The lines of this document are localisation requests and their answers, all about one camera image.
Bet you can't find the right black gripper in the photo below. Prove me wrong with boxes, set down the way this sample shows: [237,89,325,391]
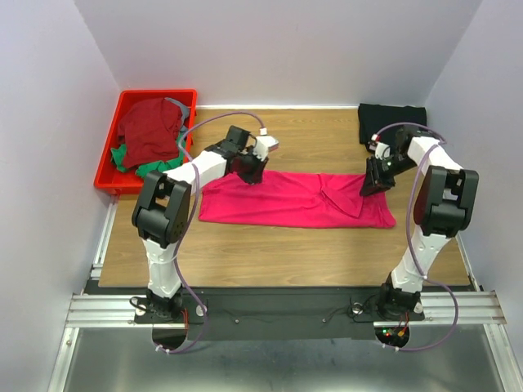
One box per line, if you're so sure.
[359,154,418,197]

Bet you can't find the pink t shirt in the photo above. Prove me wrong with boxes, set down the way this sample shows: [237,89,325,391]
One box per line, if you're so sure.
[199,170,396,229]

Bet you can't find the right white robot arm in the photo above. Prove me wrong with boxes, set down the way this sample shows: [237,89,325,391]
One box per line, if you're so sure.
[360,122,479,319]

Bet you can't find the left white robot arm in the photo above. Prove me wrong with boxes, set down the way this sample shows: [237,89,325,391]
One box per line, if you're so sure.
[132,126,279,322]

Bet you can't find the folded black t shirt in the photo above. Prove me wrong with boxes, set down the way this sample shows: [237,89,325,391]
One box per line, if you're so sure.
[358,103,427,150]

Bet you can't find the grey t shirt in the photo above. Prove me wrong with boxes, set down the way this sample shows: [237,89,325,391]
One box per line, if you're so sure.
[166,97,190,135]

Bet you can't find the dark red t shirt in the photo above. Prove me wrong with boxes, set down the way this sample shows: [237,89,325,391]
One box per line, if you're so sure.
[118,97,186,169]

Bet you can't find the green t shirt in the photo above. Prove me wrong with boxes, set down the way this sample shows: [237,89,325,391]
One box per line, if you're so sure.
[110,131,186,178]

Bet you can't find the red plastic bin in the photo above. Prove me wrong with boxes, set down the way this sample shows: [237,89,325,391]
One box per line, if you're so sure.
[93,89,198,195]

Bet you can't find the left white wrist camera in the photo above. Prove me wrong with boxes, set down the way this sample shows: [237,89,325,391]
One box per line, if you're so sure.
[253,127,279,161]

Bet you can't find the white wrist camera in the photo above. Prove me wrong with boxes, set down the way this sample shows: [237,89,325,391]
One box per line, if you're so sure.
[368,134,391,160]
[253,127,279,161]

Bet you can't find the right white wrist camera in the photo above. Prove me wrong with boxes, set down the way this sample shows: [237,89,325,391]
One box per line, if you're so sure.
[368,134,391,160]

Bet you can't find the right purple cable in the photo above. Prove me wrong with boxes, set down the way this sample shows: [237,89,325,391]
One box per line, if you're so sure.
[369,122,459,353]

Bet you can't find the purple cable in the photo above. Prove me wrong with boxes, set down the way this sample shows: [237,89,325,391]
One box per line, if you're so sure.
[369,122,459,353]
[154,110,269,354]

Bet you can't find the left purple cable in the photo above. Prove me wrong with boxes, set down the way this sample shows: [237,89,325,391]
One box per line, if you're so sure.
[154,110,269,354]

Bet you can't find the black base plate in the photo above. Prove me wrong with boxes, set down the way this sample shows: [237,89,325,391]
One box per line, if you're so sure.
[83,285,426,342]

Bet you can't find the aluminium frame rail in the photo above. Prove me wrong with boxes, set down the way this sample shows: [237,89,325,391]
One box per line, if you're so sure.
[49,199,522,391]

